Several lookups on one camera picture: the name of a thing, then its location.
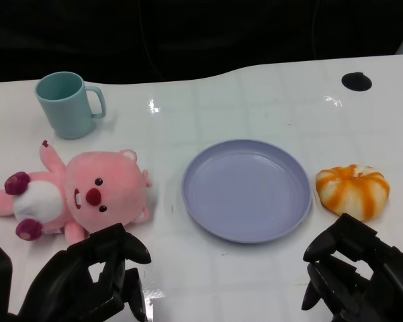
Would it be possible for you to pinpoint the orange white striped bun toy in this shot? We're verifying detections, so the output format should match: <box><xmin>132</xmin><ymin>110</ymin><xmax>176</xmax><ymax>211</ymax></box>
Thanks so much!
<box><xmin>315</xmin><ymin>164</ymin><xmax>391</xmax><ymax>222</ymax></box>

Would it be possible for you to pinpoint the pink plush beaver doll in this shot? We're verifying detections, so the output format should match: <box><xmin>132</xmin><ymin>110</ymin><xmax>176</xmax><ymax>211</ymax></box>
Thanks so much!
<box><xmin>0</xmin><ymin>140</ymin><xmax>155</xmax><ymax>243</ymax></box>

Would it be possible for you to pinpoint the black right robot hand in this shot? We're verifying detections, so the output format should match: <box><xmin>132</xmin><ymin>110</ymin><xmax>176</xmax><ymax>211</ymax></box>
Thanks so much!
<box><xmin>301</xmin><ymin>212</ymin><xmax>403</xmax><ymax>322</ymax></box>

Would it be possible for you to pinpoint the lavender plastic plate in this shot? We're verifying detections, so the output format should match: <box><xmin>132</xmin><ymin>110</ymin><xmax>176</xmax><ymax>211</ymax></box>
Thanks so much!
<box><xmin>181</xmin><ymin>138</ymin><xmax>314</xmax><ymax>244</ymax></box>

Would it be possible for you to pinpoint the teal plastic mug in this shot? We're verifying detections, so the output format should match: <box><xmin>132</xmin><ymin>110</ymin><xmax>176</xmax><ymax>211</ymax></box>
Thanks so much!
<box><xmin>34</xmin><ymin>70</ymin><xmax>107</xmax><ymax>140</ymax></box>

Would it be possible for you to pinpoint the black round table grommet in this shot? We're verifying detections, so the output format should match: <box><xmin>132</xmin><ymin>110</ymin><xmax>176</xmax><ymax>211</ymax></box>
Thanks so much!
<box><xmin>341</xmin><ymin>71</ymin><xmax>373</xmax><ymax>91</ymax></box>

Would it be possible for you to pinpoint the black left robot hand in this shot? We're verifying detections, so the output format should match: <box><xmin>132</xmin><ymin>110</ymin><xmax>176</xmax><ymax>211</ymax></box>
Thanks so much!
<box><xmin>7</xmin><ymin>222</ymin><xmax>152</xmax><ymax>322</ymax></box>

